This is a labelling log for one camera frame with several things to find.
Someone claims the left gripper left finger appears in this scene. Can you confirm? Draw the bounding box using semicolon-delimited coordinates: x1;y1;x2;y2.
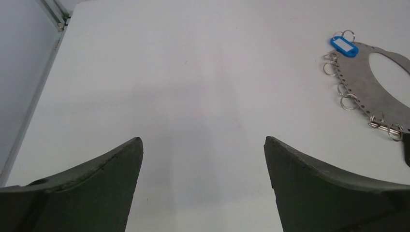
0;137;144;232

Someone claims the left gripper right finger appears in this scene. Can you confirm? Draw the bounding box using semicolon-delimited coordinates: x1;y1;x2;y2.
264;136;410;232

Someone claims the key with black fob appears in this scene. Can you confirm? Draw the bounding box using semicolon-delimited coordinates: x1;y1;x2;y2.
402;133;410;167

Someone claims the key with blue tag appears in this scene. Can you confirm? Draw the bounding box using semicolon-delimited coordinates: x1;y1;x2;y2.
329;36;359;58

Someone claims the left aluminium frame post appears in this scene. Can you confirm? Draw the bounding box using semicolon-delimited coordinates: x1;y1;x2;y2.
0;0;77;186

